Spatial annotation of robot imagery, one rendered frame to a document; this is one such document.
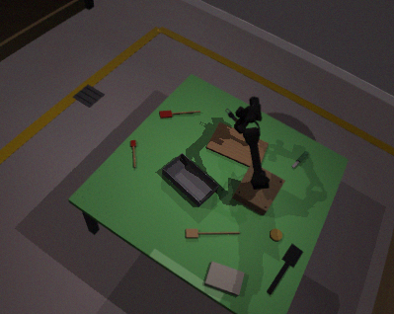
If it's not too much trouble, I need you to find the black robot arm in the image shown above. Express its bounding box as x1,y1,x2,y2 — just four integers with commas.
235,96,270,190

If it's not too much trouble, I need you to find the black spatula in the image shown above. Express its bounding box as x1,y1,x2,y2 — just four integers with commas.
267,243,303,294

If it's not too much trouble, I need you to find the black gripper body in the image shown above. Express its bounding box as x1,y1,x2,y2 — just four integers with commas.
234,118,246,134

